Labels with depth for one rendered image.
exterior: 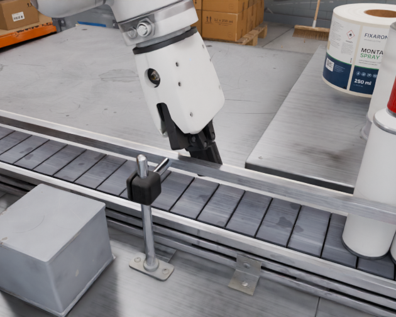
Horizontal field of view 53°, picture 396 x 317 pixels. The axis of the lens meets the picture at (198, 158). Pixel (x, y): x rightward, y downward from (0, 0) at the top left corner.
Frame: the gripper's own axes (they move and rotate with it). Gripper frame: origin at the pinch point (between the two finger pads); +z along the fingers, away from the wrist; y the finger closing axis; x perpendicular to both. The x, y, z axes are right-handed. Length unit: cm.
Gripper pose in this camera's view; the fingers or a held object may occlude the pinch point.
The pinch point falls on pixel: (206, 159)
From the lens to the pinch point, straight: 49.6
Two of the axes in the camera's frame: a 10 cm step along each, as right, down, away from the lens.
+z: 3.1, 8.7, 3.9
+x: -8.6, 0.8, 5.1
